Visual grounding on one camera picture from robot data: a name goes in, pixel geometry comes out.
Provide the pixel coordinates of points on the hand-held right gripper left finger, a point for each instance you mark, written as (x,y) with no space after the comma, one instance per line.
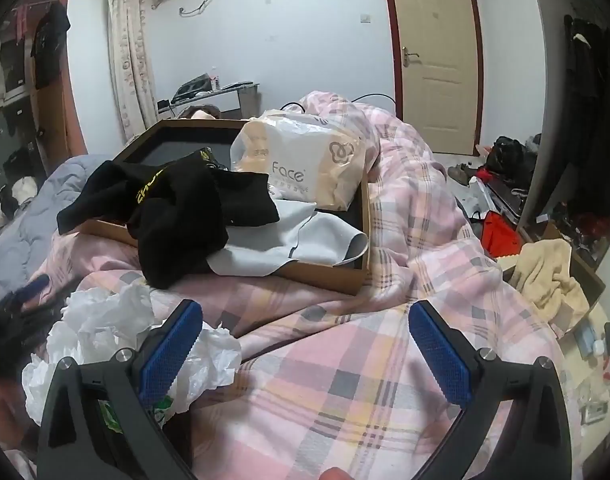
(170,355)

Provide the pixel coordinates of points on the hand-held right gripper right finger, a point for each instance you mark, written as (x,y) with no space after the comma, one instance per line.
(440,355)

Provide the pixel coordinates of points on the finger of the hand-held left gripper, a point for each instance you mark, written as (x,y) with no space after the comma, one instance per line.
(31,287)

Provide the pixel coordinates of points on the white plastic bag green print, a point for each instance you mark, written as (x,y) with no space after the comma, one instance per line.
(105,315)

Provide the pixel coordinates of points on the black knit garment yellow lettering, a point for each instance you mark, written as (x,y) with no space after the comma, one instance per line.
(175,230)

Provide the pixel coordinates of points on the brown cardboard box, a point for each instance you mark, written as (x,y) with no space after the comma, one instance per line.
(325,272)

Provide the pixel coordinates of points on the person's right hand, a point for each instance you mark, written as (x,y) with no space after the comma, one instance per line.
(339,475)

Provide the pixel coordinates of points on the pink plaid blanket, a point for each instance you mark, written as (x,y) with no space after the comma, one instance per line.
(335,385)

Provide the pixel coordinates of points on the beige towel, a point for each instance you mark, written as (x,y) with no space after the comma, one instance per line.
(550,280)

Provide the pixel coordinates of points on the red bag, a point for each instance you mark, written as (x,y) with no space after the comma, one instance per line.
(500,232)

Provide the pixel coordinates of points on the grey cloth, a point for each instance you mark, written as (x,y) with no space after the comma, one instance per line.
(285,245)

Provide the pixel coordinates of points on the wooden open wardrobe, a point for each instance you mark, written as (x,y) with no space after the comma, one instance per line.
(60,120)

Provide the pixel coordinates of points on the black bag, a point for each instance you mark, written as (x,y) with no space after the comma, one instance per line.
(515,157)

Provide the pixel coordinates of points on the bagged tissue pack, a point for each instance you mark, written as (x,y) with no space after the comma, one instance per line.
(295,160)

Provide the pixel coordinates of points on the pink fleece quilt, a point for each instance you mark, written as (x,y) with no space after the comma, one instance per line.
(202,112)

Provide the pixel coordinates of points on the hanging black shirt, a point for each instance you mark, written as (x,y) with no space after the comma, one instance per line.
(50,42)

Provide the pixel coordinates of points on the black desktop device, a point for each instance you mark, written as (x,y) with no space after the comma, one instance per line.
(192,87)

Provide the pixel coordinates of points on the floral curtain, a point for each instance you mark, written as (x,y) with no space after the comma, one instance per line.
(130,45)

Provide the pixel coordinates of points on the small clear bottle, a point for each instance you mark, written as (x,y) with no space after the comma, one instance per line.
(215,81)

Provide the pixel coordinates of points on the hanging black coats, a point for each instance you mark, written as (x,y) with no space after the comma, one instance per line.
(590,120)

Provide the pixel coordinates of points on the grey sliding door wardrobe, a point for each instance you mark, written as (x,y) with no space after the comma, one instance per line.
(542,85)

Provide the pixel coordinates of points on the cream door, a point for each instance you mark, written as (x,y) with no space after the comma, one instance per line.
(437,55)

